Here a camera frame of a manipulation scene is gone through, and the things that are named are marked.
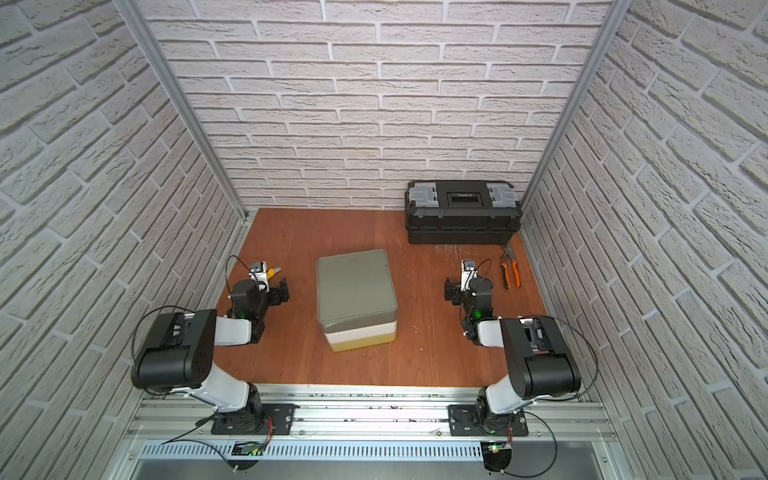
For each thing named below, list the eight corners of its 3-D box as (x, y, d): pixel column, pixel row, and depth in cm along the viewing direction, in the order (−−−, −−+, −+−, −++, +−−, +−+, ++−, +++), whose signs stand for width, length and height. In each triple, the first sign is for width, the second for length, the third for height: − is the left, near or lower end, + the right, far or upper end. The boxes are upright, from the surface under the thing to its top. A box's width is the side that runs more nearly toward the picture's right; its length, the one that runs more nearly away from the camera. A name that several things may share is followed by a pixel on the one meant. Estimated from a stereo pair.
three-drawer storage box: (330, 357, 86) (315, 328, 69) (329, 292, 99) (316, 254, 83) (398, 346, 88) (400, 315, 71) (388, 284, 102) (387, 246, 85)
